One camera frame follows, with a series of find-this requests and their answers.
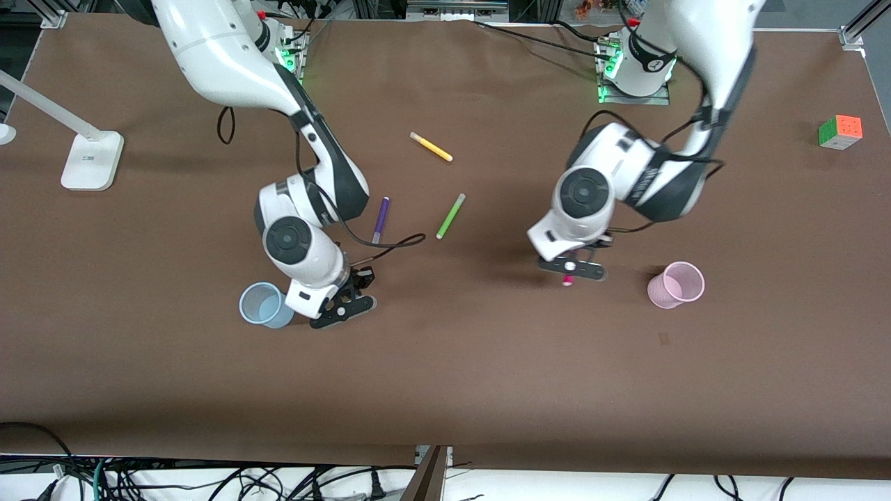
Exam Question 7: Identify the green marker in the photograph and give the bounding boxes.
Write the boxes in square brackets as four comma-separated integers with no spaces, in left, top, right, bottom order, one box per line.
[436,193,466,241]

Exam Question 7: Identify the purple marker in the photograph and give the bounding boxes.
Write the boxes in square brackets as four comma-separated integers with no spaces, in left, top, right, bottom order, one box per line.
[371,197,391,246]

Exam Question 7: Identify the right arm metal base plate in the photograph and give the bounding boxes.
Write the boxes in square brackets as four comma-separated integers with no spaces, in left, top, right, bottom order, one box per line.
[277,24,308,86]

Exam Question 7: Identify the black looped cable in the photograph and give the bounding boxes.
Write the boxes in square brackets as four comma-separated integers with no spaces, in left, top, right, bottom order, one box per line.
[0,421,79,501]

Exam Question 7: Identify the pink plastic cup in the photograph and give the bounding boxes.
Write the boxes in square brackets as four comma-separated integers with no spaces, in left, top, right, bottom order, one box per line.
[647,261,706,310]

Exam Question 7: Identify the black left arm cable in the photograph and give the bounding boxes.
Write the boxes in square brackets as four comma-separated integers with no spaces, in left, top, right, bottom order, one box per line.
[581,56,726,234]

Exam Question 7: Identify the black cable on table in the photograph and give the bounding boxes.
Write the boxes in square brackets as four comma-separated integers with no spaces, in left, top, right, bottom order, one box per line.
[472,19,617,58]

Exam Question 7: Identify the white desk lamp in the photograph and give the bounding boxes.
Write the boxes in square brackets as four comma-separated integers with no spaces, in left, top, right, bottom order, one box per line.
[0,70,125,192]

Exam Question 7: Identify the yellow marker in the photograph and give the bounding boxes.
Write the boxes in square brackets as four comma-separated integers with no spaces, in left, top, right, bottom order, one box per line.
[409,132,454,163]

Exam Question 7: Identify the silver aluminium frame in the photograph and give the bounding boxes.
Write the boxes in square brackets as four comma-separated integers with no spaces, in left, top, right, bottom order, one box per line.
[406,0,510,22]

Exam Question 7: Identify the rubik's cube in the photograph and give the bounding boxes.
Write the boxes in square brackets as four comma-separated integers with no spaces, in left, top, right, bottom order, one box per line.
[819,115,863,150]

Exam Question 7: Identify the blue plastic cup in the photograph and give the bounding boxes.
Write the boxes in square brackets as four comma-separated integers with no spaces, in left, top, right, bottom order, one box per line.
[239,282,294,329]

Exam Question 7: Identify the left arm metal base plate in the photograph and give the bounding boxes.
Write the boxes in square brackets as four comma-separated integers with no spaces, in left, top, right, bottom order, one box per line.
[597,38,671,106]

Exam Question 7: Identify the brown table cloth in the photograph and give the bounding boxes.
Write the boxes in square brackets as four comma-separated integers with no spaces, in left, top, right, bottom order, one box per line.
[0,13,891,481]

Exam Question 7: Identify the dark table leg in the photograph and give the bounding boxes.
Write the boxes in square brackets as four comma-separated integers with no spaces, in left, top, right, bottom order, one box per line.
[400,445,453,501]

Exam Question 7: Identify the aluminium corner profile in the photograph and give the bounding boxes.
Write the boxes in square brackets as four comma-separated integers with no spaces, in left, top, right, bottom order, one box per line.
[839,0,891,49]

